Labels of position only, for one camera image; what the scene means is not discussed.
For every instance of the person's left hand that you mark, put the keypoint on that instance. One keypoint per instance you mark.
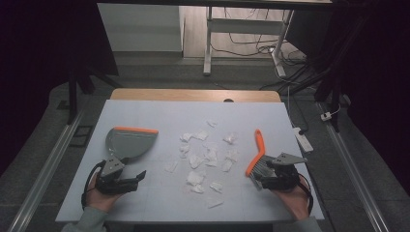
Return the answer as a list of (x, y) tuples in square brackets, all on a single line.
[(100, 200)]

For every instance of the wooden table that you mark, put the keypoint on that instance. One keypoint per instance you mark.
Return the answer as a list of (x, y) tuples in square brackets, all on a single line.
[(193, 95)]

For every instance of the white power strip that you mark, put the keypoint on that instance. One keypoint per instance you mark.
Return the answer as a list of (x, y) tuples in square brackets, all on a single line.
[(304, 143)]

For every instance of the orange brush with grey bristles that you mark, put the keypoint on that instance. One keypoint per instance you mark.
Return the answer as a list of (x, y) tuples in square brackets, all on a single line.
[(260, 151)]

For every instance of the black curtain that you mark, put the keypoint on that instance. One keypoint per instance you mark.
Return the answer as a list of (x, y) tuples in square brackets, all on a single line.
[(38, 64), (380, 80)]

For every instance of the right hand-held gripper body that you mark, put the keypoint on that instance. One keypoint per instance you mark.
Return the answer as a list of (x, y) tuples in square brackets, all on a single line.
[(285, 177)]

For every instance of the grey dustpan with orange edge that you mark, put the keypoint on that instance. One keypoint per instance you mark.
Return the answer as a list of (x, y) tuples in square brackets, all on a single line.
[(132, 143)]

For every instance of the white paper scraps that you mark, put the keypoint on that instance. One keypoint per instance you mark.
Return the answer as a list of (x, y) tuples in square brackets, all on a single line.
[(195, 177)]

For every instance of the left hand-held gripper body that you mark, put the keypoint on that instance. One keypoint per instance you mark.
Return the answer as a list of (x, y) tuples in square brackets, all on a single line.
[(109, 185)]

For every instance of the white desk frame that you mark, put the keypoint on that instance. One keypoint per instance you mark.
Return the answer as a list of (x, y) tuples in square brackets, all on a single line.
[(245, 26)]

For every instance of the black table grommet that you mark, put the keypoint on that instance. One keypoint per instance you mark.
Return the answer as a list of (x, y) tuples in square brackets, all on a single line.
[(228, 100)]

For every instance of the black stand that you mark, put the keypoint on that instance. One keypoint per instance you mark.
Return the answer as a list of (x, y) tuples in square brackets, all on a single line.
[(335, 96), (72, 96)]

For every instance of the aluminium rail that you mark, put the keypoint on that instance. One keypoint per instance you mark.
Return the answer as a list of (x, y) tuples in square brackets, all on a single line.
[(48, 174), (353, 174)]

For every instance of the white cabinet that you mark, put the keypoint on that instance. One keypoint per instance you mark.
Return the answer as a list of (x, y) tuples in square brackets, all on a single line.
[(141, 29)]

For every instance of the person's right hand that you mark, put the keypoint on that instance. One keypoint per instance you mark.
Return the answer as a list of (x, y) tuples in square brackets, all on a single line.
[(295, 201)]

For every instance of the pale table cover sheet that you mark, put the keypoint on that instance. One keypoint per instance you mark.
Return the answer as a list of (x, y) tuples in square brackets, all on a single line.
[(161, 112)]

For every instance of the small white plug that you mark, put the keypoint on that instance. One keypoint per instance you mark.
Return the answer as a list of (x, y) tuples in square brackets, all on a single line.
[(326, 116)]

